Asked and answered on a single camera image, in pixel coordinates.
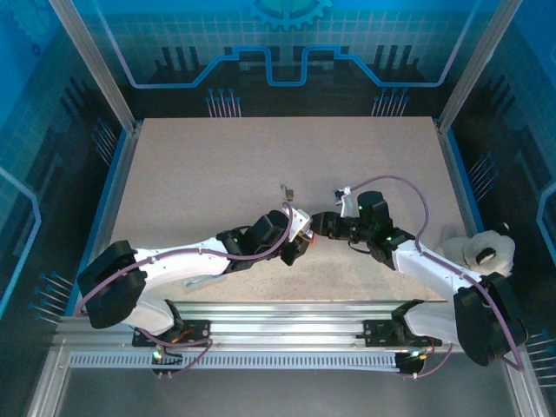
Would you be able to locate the white grey plush toy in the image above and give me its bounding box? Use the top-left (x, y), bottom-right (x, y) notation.
top-left (435, 222), bottom-right (517, 279)

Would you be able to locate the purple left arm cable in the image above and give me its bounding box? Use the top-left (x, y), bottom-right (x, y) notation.
top-left (72, 202), bottom-right (295, 380)

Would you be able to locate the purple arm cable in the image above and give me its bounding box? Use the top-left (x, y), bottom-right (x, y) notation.
top-left (72, 202), bottom-right (295, 380)
top-left (350, 175), bottom-right (525, 380)

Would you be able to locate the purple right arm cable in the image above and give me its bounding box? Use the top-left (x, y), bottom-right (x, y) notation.
top-left (350, 175), bottom-right (525, 380)

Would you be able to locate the aluminium mounting rail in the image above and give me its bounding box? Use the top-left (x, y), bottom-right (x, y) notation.
top-left (54, 300), bottom-right (529, 354)

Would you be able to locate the blue-edged aluminium side rail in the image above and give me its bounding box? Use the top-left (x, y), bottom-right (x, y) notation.
top-left (64, 121), bottom-right (144, 314)
top-left (434, 117), bottom-right (487, 235)

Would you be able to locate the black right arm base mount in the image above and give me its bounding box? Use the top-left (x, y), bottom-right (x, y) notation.
top-left (361, 318), bottom-right (443, 348)

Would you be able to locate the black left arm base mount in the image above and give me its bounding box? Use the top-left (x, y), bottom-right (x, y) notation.
top-left (131, 318), bottom-right (214, 348)

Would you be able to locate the slotted grey cable duct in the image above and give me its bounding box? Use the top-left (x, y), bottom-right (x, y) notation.
top-left (68, 352), bottom-right (403, 371)

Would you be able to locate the aluminium frame post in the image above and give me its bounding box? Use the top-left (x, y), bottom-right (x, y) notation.
top-left (435, 0), bottom-right (526, 134)
top-left (48, 0), bottom-right (140, 134)

